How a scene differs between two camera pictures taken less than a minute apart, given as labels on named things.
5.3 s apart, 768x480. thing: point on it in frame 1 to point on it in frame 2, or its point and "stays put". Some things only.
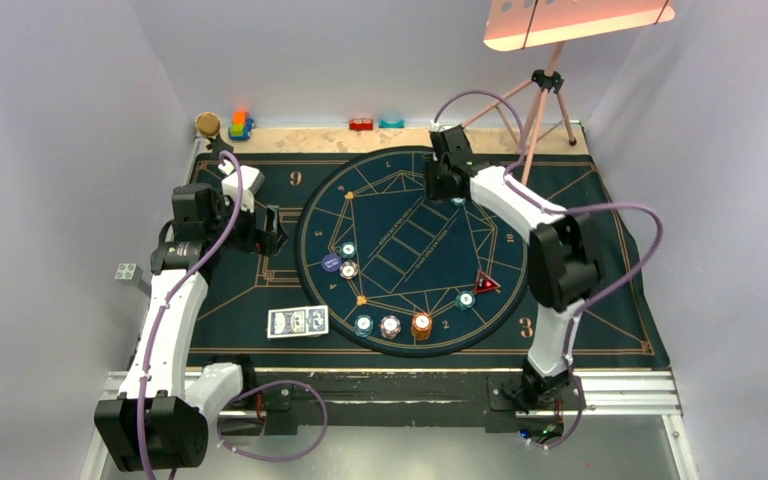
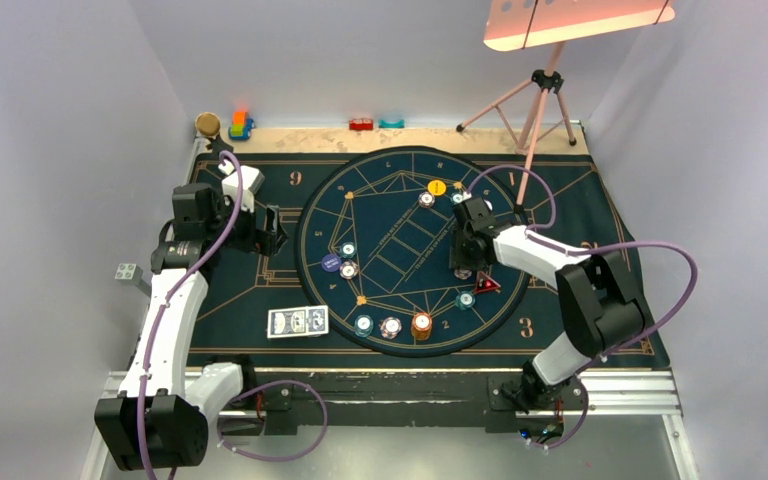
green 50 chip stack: [347, 249] stays put
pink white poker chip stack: [390, 326] stays put
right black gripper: [434, 191] to [458, 259]
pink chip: [348, 269] stays put
